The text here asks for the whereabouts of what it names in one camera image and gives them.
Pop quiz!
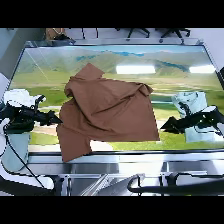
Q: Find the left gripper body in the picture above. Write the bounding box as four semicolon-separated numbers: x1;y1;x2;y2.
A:
33;111;53;127

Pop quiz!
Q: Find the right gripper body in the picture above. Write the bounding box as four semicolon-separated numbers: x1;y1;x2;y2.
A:
173;115;197;133

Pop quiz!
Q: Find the light blue T-shirt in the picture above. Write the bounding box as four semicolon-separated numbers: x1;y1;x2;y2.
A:
170;90;220;144

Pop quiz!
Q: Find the white garment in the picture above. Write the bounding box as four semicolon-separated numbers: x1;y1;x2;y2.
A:
2;88;46;108

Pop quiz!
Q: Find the brown T-shirt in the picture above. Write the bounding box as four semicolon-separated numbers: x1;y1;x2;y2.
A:
55;62;161;164

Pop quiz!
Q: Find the black office chair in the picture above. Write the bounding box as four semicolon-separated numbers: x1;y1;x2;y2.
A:
115;27;151;40
155;27;192;44

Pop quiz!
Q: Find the black cable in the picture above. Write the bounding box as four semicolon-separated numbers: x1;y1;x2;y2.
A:
2;126;46;190

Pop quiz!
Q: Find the silver frame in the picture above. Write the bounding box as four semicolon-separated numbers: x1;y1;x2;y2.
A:
0;38;224;197

